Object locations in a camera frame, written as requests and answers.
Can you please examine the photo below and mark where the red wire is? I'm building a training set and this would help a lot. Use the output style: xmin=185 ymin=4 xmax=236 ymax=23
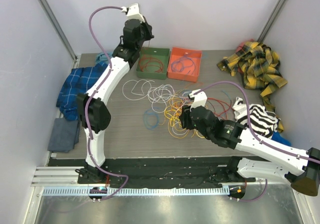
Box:
xmin=138 ymin=41 xmax=166 ymax=74
xmin=199 ymin=97 xmax=233 ymax=117

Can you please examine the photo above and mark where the blue wire in orange bin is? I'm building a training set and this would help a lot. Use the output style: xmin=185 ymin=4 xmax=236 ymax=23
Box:
xmin=170 ymin=54 xmax=197 ymax=76

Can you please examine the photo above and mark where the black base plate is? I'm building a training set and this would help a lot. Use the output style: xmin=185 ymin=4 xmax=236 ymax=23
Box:
xmin=74 ymin=155 xmax=256 ymax=189

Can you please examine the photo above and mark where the green plastic bin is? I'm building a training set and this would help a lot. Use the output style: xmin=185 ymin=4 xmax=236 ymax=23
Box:
xmin=136 ymin=47 xmax=170 ymax=80

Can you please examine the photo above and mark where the light blue cloth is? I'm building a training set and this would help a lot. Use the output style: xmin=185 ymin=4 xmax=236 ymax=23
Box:
xmin=95 ymin=52 xmax=109 ymax=66

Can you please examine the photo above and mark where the yellow plaid cloth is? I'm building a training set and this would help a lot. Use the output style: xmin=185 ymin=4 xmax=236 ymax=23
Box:
xmin=216 ymin=41 xmax=288 ymax=132

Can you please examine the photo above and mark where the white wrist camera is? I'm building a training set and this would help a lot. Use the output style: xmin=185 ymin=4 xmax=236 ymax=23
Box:
xmin=188 ymin=89 xmax=207 ymax=109
xmin=121 ymin=3 xmax=146 ymax=23

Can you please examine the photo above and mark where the grey blue folded cloth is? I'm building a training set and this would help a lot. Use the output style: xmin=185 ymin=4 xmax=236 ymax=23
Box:
xmin=47 ymin=118 xmax=80 ymax=153

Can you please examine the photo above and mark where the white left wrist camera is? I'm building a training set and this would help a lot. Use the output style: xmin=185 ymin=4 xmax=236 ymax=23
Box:
xmin=121 ymin=3 xmax=146 ymax=23

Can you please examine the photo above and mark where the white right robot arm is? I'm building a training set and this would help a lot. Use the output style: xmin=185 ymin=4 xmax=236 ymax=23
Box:
xmin=179 ymin=105 xmax=320 ymax=197

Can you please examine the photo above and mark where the orange plastic bin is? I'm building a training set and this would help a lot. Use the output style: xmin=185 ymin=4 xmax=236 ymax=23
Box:
xmin=167 ymin=47 xmax=203 ymax=82

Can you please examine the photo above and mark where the pink cloth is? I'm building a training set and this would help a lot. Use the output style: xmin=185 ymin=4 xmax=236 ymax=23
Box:
xmin=235 ymin=39 xmax=255 ymax=52

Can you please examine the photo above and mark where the black white striped cloth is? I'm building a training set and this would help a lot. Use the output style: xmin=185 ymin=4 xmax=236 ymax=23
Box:
xmin=232 ymin=97 xmax=280 ymax=139

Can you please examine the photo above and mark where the white slotted cable duct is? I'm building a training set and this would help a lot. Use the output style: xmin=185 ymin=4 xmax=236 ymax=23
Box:
xmin=42 ymin=186 xmax=230 ymax=197

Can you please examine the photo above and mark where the bright blue cloth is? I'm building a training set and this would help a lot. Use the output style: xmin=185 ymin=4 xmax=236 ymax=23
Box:
xmin=271 ymin=132 xmax=292 ymax=147

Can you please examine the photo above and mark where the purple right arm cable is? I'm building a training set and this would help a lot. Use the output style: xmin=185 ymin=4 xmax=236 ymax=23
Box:
xmin=198 ymin=80 xmax=320 ymax=202

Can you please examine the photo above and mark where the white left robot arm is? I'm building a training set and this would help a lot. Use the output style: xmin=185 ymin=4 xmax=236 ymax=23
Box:
xmin=76 ymin=17 xmax=154 ymax=184

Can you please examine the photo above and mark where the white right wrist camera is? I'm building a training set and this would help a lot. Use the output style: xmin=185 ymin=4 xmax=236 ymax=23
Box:
xmin=188 ymin=89 xmax=207 ymax=109

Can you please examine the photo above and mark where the yellow wire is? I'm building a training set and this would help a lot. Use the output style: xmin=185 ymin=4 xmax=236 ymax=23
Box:
xmin=163 ymin=96 xmax=206 ymax=140

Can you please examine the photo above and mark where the blue plaid cloth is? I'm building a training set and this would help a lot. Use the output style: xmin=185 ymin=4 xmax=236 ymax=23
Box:
xmin=56 ymin=61 xmax=109 ymax=121

